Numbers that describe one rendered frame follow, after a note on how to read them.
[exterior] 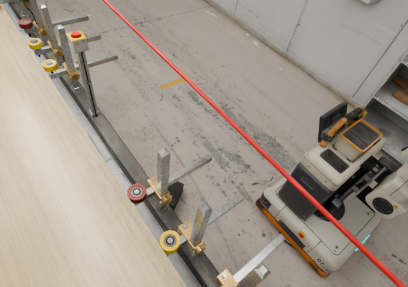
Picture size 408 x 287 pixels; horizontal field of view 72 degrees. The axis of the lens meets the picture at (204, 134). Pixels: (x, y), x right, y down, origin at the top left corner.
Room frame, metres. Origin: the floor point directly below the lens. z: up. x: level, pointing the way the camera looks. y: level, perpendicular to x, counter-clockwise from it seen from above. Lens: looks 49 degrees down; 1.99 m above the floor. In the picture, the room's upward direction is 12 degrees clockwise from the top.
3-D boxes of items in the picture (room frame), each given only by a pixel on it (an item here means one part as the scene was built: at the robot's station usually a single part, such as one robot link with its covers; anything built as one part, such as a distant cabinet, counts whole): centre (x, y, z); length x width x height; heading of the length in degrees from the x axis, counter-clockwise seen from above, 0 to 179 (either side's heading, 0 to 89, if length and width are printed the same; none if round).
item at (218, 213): (0.52, -0.09, 0.80); 0.43 x 0.03 x 0.04; 137
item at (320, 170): (1.13, -0.88, 0.59); 0.55 x 0.34 x 0.83; 137
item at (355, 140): (1.15, -0.86, 0.87); 0.23 x 0.15 x 0.11; 137
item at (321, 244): (1.07, -0.94, 0.16); 0.67 x 0.64 x 0.25; 47
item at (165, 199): (0.61, 0.15, 0.83); 0.14 x 0.06 x 0.05; 47
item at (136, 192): (0.54, 0.23, 0.85); 0.08 x 0.08 x 0.11
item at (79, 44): (1.09, 0.67, 1.18); 0.07 x 0.07 x 0.08; 47
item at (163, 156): (0.59, 0.13, 0.92); 0.04 x 0.04 x 0.48; 47
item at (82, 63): (1.09, 0.67, 0.93); 0.05 x 0.05 x 0.45; 47
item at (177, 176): (0.69, 0.09, 0.83); 0.43 x 0.03 x 0.04; 137
